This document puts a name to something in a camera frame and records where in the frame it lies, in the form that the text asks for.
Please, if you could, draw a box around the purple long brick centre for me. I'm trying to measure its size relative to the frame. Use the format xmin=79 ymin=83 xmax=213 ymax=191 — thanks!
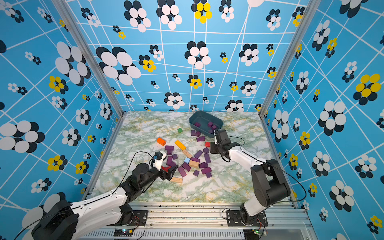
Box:
xmin=204 ymin=154 xmax=211 ymax=164

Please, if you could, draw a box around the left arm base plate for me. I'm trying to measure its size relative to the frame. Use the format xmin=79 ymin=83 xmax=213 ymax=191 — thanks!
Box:
xmin=110 ymin=210 xmax=149 ymax=227

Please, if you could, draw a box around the purple wedge near bin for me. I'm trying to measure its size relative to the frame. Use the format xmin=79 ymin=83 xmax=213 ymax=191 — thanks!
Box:
xmin=197 ymin=136 xmax=206 ymax=142

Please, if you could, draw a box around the natural wood square brick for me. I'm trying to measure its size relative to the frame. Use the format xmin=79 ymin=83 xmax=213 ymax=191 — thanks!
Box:
xmin=189 ymin=160 xmax=200 ymax=169

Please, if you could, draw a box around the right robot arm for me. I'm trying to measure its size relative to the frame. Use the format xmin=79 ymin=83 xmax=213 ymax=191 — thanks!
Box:
xmin=210 ymin=140 xmax=291 ymax=226

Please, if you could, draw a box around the purple brick left cluster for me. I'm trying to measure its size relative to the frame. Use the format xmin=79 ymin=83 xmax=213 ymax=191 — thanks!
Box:
xmin=165 ymin=146 xmax=175 ymax=151

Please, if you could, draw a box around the dark teal storage bin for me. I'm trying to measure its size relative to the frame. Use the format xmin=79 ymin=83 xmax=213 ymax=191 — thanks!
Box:
xmin=189 ymin=111 xmax=224 ymax=138

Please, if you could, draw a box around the purple brick front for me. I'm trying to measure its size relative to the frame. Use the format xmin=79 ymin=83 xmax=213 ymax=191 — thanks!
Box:
xmin=178 ymin=167 xmax=187 ymax=178

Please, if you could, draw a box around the natural wood brick front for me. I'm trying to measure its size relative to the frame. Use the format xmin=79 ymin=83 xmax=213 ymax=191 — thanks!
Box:
xmin=170 ymin=177 xmax=183 ymax=184

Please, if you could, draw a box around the orange brick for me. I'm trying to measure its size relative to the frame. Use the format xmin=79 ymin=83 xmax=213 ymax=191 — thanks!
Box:
xmin=157 ymin=138 xmax=166 ymax=146

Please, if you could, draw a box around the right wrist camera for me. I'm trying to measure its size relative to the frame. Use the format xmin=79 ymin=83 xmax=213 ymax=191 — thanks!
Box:
xmin=215 ymin=130 xmax=231 ymax=145

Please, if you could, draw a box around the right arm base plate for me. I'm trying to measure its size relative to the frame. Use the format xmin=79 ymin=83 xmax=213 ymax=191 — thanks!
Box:
xmin=225 ymin=210 xmax=269 ymax=227

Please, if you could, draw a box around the engraved natural wood brick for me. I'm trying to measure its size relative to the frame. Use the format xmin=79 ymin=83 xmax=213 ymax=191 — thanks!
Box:
xmin=182 ymin=150 xmax=193 ymax=159

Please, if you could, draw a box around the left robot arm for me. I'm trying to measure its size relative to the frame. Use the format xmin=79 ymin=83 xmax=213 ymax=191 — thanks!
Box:
xmin=31 ymin=152 xmax=179 ymax=240

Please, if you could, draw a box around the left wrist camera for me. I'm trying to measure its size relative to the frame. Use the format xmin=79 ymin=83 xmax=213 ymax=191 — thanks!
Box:
xmin=152 ymin=156 xmax=164 ymax=171

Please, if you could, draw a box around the purple long brick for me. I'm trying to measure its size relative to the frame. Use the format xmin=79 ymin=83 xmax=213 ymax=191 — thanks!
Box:
xmin=194 ymin=150 xmax=203 ymax=159
xmin=204 ymin=154 xmax=211 ymax=164

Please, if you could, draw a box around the aluminium front rail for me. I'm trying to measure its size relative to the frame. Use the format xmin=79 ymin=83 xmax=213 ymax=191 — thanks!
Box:
xmin=80 ymin=202 xmax=318 ymax=240

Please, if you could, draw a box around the red arch brick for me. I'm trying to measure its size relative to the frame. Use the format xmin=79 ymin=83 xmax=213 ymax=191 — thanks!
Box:
xmin=162 ymin=166 xmax=171 ymax=172

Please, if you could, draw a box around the yellow long brick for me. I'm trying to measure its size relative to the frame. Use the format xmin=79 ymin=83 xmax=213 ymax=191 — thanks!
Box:
xmin=175 ymin=141 xmax=187 ymax=151

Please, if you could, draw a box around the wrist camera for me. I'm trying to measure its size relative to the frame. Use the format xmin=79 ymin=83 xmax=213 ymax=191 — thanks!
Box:
xmin=215 ymin=130 xmax=231 ymax=145
xmin=152 ymin=156 xmax=164 ymax=171

